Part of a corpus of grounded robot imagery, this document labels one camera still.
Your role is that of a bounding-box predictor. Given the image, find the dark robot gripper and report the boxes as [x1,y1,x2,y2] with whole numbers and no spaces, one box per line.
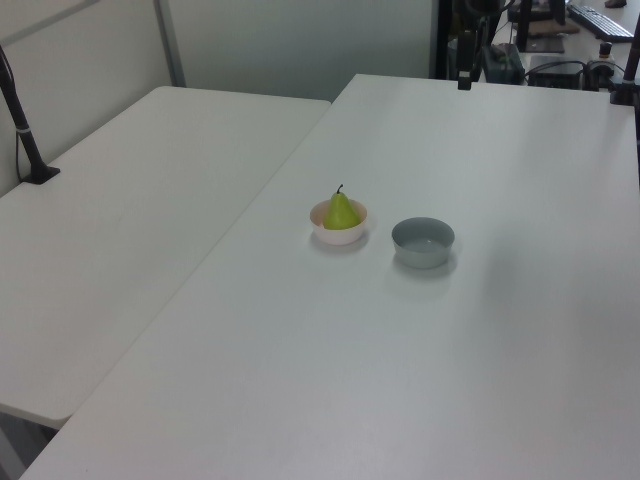
[457,28,475,92]

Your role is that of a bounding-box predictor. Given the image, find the green pear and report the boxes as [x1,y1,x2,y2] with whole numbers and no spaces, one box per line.
[322,183,362,232]

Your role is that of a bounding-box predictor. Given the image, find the grey plastic bowl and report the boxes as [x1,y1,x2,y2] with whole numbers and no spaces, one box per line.
[390,216,457,271]

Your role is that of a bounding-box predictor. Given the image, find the pink plastic bowl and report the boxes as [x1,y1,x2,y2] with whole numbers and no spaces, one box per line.
[308,198,369,246]

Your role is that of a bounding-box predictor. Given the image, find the dark green box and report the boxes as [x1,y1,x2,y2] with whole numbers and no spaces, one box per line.
[482,43,526,84]

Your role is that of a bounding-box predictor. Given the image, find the black monitor stand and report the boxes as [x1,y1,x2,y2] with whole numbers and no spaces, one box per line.
[508,0,569,55]

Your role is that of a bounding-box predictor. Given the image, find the black electronics box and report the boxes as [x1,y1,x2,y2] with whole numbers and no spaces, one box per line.
[524,59,587,90]

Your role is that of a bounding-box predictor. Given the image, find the small device with black knob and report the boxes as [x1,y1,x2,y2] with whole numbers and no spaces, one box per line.
[585,42,617,79]

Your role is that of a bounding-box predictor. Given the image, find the black computer keyboard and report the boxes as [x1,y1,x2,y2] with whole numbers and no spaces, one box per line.
[566,3,635,42]

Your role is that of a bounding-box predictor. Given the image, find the white side table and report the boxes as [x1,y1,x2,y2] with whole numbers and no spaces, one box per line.
[0,85,334,431]

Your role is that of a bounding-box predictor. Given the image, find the black pole with white band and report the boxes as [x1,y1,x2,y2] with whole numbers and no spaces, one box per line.
[0,43,62,186]

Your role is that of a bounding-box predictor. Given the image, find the black clamped camera pole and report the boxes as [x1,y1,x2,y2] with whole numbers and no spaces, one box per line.
[608,33,640,107]

